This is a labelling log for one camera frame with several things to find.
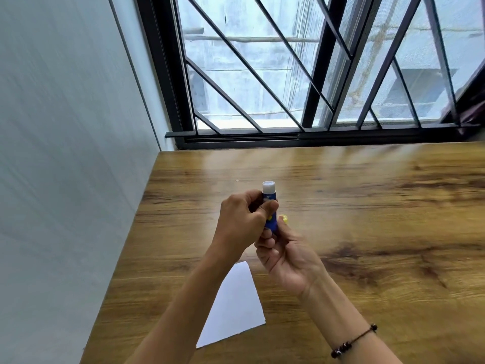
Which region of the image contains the person's right hand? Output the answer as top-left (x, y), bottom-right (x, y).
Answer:
top-left (254, 219), bottom-right (327, 299)

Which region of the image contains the person's left hand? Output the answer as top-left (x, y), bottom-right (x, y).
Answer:
top-left (211, 189), bottom-right (280, 259)

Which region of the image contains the blue glue stick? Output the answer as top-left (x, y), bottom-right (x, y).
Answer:
top-left (261, 180), bottom-right (281, 236)

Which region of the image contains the person's right forearm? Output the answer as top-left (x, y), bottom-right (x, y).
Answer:
top-left (299, 270), bottom-right (403, 364)

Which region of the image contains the person's left forearm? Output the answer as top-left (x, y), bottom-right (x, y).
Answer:
top-left (124, 242), bottom-right (245, 364)

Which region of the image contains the white paper sheet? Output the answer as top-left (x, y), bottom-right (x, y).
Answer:
top-left (196, 261), bottom-right (266, 349)

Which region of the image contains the black metal window grille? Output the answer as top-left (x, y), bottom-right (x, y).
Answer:
top-left (175, 0), bottom-right (462, 134)

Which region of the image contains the dark beaded cord bracelet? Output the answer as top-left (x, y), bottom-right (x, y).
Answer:
top-left (330, 324), bottom-right (378, 359)

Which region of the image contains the black window frame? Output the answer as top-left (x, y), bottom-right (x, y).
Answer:
top-left (134, 0), bottom-right (485, 150)

